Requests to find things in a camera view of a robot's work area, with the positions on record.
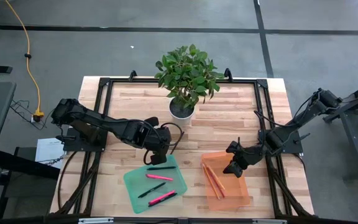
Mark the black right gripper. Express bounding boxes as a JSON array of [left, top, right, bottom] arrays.
[[223, 140, 262, 179]]

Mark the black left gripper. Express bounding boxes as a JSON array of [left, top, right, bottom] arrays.
[[141, 116, 172, 166]]

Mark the red pencil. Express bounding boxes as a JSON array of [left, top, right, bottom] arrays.
[[204, 164, 227, 198]]

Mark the pink pen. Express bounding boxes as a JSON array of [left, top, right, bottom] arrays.
[[146, 173, 174, 182], [147, 190, 177, 206]]

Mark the orange pencil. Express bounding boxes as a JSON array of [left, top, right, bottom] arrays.
[[201, 162, 222, 200]]

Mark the dark brown pencil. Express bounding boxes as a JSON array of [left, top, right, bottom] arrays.
[[170, 131, 185, 156]]

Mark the orange translucent plastic tray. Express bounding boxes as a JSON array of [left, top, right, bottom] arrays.
[[200, 150, 251, 212]]

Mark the green translucent plastic tray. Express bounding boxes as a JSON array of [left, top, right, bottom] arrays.
[[122, 154, 188, 215]]

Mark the green potted plant white pot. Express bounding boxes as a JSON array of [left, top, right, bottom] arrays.
[[154, 43, 226, 127]]

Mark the white paper sheet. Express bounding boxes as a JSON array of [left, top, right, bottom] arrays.
[[35, 138, 65, 170]]

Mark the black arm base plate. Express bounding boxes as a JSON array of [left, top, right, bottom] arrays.
[[258, 129, 304, 156], [56, 129, 108, 153]]

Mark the silver metal bracket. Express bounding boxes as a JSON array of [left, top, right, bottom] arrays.
[[252, 219, 288, 224], [78, 217, 114, 224]]

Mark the black metal table frame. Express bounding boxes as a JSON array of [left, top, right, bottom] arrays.
[[0, 77, 358, 224]]

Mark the dark grey desk frame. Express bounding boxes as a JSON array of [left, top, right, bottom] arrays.
[[323, 77, 358, 183]]

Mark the yellow extension cable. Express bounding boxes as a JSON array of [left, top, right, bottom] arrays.
[[4, 0, 45, 123]]

